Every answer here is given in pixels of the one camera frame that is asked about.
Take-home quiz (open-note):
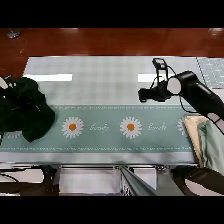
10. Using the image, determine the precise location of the beige garment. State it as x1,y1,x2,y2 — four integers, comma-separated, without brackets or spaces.
182,115,205,168

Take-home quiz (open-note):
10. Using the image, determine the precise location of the black cable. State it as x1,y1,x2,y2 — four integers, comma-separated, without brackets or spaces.
178,94,198,114

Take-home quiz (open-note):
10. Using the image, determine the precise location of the pale green garment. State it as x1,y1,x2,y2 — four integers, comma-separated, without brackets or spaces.
197,118,224,177

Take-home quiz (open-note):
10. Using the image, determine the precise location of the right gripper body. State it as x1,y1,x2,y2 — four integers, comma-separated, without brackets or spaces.
137,81,172,104

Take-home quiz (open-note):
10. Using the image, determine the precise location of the silver frame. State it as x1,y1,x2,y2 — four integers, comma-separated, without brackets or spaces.
0,161,224,197

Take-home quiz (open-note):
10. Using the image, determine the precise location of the dark green garment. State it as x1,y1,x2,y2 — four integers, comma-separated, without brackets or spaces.
0,76,56,143

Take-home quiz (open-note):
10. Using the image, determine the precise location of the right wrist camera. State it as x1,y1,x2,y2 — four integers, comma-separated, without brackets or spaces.
152,57,168,82

